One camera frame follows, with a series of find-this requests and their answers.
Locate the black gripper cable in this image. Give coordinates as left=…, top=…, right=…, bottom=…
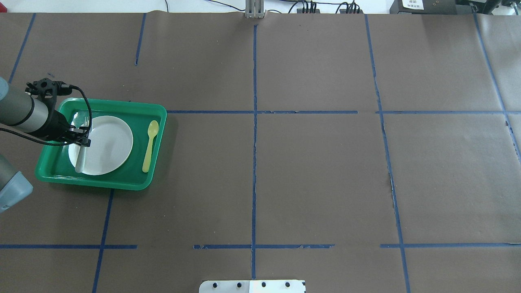
left=0, top=84, right=92, bottom=146

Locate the yellow plastic spoon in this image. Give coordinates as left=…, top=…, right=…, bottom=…
left=142, top=120, right=159, bottom=173

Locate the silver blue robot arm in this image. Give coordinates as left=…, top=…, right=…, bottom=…
left=0, top=78, right=92, bottom=170

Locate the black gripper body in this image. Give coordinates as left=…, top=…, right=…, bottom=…
left=44, top=110, right=78, bottom=143

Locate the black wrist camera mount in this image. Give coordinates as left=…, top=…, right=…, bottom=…
left=25, top=78, right=72, bottom=109

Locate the grey plastic fork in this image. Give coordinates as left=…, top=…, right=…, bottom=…
left=68, top=115, right=90, bottom=173

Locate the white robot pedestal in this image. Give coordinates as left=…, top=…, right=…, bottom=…
left=199, top=280, right=306, bottom=293

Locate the white round plate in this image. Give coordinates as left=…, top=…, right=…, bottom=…
left=82, top=116, right=134, bottom=175

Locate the aluminium frame post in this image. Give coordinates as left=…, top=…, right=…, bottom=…
left=244, top=0, right=266, bottom=19

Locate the black mini computer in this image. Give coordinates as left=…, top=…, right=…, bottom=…
left=389, top=0, right=474, bottom=15

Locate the green plastic tray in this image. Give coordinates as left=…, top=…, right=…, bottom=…
left=34, top=99, right=167, bottom=190

